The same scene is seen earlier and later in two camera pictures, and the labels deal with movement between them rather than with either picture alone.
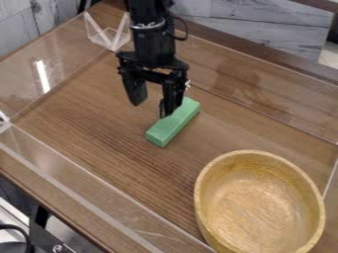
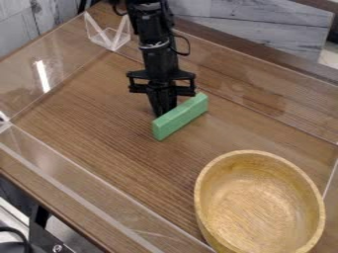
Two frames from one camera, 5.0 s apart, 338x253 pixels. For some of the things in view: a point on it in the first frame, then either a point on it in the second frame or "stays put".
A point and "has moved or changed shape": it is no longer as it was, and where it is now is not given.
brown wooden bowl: [259, 204] stays put
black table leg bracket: [41, 240] stays put
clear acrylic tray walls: [73, 140] stays put
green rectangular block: [165, 128] has moved or changed shape
